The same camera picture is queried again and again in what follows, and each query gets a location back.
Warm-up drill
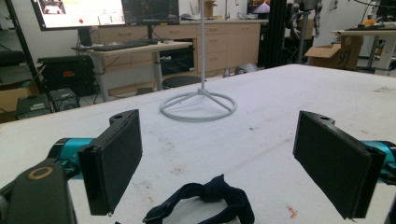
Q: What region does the grey metal stand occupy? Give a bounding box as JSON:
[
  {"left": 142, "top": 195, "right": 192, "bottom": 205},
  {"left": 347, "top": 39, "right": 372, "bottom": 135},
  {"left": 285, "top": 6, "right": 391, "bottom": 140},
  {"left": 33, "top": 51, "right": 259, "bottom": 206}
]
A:
[{"left": 291, "top": 0, "right": 324, "bottom": 65}]

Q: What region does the black slanted pole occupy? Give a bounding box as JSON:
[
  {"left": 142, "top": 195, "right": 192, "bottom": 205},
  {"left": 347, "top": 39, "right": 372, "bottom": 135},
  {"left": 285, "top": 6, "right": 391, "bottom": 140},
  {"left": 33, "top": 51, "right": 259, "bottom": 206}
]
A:
[{"left": 4, "top": 0, "right": 45, "bottom": 94}]

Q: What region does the dark computer monitor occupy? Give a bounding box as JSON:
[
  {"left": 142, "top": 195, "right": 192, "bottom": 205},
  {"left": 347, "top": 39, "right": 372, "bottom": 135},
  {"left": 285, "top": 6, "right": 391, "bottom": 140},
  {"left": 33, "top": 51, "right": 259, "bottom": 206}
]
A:
[{"left": 120, "top": 0, "right": 180, "bottom": 26}]

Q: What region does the open cardboard box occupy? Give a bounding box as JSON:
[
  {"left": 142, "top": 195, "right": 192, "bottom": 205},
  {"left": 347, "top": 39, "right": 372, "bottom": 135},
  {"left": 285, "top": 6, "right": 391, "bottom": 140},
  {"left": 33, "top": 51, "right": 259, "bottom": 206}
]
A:
[{"left": 304, "top": 35, "right": 364, "bottom": 71}]

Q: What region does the black equipment case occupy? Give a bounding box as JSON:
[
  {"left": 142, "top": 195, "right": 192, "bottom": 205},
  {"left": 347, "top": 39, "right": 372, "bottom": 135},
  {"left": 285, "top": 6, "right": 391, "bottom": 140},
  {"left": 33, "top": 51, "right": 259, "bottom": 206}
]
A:
[{"left": 36, "top": 55, "right": 97, "bottom": 98}]

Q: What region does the black round stool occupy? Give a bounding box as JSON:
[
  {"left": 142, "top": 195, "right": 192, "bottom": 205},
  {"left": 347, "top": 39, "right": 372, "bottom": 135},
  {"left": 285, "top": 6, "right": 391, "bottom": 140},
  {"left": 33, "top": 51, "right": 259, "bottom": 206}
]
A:
[{"left": 162, "top": 75, "right": 204, "bottom": 91}]

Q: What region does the wooden drawer cabinet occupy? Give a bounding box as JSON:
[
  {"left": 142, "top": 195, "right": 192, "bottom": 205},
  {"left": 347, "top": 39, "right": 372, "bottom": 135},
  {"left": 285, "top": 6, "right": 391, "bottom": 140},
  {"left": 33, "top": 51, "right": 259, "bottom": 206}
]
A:
[{"left": 92, "top": 19, "right": 269, "bottom": 77}]

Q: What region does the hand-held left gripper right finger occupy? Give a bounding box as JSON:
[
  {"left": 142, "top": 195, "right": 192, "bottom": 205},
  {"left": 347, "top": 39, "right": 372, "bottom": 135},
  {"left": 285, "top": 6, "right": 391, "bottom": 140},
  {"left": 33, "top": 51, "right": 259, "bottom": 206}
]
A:
[{"left": 292, "top": 110, "right": 396, "bottom": 220}]

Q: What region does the flat cardboard box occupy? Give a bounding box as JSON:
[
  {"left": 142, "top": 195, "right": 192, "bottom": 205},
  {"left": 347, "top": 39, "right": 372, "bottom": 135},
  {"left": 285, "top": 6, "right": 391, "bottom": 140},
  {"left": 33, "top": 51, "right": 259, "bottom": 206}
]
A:
[{"left": 0, "top": 79, "right": 41, "bottom": 124}]

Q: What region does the white ring-base stand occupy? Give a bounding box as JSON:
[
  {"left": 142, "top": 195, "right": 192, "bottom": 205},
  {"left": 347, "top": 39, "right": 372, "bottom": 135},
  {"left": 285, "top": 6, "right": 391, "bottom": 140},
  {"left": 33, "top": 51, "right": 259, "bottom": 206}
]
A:
[{"left": 159, "top": 0, "right": 238, "bottom": 123}]

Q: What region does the black computer tower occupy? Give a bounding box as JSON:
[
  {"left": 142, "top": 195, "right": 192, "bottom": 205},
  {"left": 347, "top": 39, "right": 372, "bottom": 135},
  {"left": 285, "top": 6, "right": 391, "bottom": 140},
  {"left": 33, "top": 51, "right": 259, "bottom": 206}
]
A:
[{"left": 159, "top": 46, "right": 196, "bottom": 77}]

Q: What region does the grey object on floor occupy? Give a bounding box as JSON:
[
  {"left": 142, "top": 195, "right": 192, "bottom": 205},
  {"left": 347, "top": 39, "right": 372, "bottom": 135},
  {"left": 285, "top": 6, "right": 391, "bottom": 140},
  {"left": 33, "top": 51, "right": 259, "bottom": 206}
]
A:
[{"left": 223, "top": 63, "right": 260, "bottom": 78}]

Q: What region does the dark blue cloth strap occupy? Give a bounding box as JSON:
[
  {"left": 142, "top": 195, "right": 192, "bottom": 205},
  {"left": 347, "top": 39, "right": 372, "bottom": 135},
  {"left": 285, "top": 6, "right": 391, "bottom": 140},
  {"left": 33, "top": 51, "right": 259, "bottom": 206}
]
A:
[{"left": 142, "top": 174, "right": 256, "bottom": 224}]

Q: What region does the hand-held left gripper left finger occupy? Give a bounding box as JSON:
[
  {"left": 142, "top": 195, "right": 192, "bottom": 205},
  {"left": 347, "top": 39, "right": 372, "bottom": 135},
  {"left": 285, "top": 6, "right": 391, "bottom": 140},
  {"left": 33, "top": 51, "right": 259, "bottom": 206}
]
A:
[{"left": 48, "top": 109, "right": 144, "bottom": 217}]

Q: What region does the white side table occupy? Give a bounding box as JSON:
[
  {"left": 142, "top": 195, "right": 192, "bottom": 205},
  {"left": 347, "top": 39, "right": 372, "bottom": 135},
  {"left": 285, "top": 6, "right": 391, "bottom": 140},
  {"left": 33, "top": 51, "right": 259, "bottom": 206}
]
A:
[{"left": 330, "top": 28, "right": 396, "bottom": 77}]

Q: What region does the bright computer monitor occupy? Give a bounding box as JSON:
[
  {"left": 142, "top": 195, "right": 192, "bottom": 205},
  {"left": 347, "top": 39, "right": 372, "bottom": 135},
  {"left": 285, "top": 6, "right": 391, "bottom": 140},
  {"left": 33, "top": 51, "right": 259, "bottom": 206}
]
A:
[{"left": 30, "top": 0, "right": 127, "bottom": 32}]

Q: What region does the light wooden standing desk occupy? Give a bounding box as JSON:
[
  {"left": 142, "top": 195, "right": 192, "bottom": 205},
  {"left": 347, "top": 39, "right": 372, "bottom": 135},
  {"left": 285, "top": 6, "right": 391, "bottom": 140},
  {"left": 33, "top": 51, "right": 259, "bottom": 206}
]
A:
[{"left": 71, "top": 41, "right": 194, "bottom": 103}]

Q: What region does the black electronic device box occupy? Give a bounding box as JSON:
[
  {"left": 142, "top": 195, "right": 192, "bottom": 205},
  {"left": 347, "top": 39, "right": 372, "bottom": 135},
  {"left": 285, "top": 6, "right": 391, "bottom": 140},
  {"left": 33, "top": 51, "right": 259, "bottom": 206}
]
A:
[
  {"left": 48, "top": 88, "right": 81, "bottom": 112},
  {"left": 16, "top": 92, "right": 52, "bottom": 120}
]

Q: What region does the black keyboard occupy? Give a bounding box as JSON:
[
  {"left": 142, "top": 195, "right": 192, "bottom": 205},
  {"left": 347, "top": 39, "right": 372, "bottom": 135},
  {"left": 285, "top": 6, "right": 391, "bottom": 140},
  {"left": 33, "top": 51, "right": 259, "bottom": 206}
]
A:
[{"left": 90, "top": 41, "right": 151, "bottom": 52}]

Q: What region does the black metal frame post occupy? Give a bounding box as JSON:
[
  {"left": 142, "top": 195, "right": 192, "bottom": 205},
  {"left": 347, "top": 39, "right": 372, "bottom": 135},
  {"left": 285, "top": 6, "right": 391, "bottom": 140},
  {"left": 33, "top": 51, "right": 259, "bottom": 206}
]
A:
[{"left": 258, "top": 0, "right": 288, "bottom": 69}]

